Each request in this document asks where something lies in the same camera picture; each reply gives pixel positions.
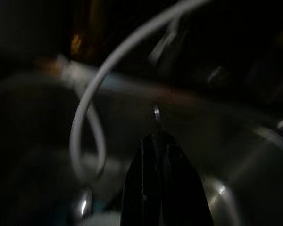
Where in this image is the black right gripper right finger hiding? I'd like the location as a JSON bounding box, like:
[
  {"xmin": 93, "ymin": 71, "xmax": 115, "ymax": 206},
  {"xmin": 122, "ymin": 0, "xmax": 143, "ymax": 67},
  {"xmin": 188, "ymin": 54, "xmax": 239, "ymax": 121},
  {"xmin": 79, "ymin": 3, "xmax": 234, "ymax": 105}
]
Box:
[{"xmin": 160, "ymin": 130, "xmax": 212, "ymax": 226}]

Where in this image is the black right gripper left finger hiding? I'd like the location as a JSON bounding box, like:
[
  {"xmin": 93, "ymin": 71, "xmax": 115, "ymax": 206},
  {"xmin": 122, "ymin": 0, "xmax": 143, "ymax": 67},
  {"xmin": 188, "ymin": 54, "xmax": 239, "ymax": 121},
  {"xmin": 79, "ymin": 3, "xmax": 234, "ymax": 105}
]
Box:
[{"xmin": 121, "ymin": 134, "xmax": 162, "ymax": 226}]

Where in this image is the steel spoon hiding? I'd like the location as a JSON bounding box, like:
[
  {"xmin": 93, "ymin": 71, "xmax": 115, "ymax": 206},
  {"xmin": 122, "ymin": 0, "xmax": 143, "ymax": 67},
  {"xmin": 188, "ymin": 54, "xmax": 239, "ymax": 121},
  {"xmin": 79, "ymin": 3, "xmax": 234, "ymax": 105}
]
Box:
[{"xmin": 76, "ymin": 186, "xmax": 94, "ymax": 219}]

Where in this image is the steel kitchen faucet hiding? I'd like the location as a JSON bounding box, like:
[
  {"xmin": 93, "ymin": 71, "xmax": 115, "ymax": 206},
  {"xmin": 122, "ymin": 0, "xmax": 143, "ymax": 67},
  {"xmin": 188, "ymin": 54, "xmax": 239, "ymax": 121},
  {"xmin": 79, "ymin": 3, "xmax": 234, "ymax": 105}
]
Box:
[{"xmin": 148, "ymin": 14, "xmax": 189, "ymax": 64}]

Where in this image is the stainless steel sink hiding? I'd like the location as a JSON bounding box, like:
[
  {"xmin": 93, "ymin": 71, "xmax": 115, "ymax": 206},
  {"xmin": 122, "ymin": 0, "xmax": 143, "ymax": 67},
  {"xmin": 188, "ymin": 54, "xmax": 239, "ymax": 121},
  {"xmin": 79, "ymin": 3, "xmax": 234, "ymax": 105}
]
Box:
[{"xmin": 0, "ymin": 58, "xmax": 283, "ymax": 226}]

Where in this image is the yellow oil bottle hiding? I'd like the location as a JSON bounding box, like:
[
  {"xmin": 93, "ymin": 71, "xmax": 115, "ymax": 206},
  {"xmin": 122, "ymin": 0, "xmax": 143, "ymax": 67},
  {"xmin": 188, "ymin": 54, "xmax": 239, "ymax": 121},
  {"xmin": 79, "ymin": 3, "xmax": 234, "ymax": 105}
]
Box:
[{"xmin": 68, "ymin": 0, "xmax": 104, "ymax": 59}]

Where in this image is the white water hose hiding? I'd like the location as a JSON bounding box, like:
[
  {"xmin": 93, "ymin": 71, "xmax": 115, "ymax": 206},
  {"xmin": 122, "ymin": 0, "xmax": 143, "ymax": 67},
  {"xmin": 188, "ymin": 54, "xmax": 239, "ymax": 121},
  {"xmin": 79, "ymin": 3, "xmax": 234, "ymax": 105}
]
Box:
[{"xmin": 69, "ymin": 0, "xmax": 214, "ymax": 183}]

